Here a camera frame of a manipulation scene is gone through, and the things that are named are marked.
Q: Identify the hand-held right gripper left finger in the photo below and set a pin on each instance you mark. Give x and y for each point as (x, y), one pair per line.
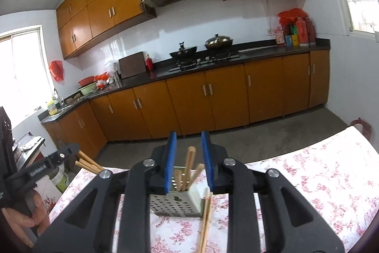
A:
(171, 164)

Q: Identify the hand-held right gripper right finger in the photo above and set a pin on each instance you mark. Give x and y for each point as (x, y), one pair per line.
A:
(207, 161)

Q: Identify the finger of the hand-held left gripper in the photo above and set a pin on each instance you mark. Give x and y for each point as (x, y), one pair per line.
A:
(66, 152)

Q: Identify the green perforated utensil holder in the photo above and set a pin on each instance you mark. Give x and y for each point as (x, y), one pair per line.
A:
(177, 205)

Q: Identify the person's left hand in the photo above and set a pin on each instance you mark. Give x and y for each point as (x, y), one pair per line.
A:
(32, 214)

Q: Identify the white bucket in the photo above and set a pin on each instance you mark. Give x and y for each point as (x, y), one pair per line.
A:
(59, 180)

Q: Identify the steel sink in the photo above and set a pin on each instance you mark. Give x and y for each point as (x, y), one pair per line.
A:
(63, 111)

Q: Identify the yellow detergent bottle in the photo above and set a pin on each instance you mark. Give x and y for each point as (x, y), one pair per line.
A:
(52, 107)

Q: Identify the steel faucet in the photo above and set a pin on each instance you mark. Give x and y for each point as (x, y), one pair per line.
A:
(57, 99)

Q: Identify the wooden base cabinets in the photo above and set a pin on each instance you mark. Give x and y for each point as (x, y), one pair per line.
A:
(207, 101)

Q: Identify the green basin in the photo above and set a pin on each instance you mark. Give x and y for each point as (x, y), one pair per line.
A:
(88, 89)

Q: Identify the red basin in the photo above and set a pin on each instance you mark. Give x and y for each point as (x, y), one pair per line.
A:
(87, 80)

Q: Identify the red and white plastic bag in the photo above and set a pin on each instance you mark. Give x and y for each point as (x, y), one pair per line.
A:
(101, 81)

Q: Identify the hanging red plastic bag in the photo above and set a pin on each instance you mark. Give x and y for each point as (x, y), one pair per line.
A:
(56, 70)

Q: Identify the steel container with clear bag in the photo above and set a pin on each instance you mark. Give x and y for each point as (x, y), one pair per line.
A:
(112, 72)

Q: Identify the sliding window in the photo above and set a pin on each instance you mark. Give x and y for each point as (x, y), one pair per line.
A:
(20, 72)

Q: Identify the black kitchen countertop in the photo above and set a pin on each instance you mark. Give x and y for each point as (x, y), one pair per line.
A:
(160, 70)

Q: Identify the gas stove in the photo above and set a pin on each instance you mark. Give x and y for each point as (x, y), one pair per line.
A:
(204, 61)

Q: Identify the brown cutting board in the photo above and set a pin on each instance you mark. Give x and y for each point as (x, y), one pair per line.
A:
(132, 65)

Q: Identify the floral tablecloth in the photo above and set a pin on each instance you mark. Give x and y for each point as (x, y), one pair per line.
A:
(311, 182)

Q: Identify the black wok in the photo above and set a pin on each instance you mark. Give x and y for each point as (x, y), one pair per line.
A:
(183, 52)

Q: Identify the pot with steel lid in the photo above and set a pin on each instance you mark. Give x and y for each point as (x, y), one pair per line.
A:
(219, 42)

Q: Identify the pink label bottle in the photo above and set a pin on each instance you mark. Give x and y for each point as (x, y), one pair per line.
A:
(280, 37)

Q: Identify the blue carton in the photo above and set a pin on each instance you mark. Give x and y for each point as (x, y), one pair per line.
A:
(288, 41)

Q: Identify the yellow carton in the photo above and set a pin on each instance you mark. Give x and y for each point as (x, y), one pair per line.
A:
(295, 40)

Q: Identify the red stool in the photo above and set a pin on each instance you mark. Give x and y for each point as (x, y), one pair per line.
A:
(361, 128)

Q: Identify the orange red bottle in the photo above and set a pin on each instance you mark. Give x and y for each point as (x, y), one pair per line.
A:
(302, 32)

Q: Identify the red bag behind bottles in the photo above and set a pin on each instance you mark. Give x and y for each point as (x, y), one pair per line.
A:
(291, 16)

